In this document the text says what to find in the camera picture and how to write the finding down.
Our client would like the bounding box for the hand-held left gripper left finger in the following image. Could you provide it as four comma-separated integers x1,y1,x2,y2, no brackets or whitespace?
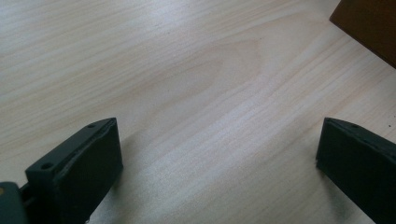
20,117,124,224

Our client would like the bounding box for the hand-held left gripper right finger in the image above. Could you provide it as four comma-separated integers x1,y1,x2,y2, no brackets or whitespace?
315,117,396,224

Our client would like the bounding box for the dark brown wooden board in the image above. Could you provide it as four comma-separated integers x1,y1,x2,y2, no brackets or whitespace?
329,0,396,70

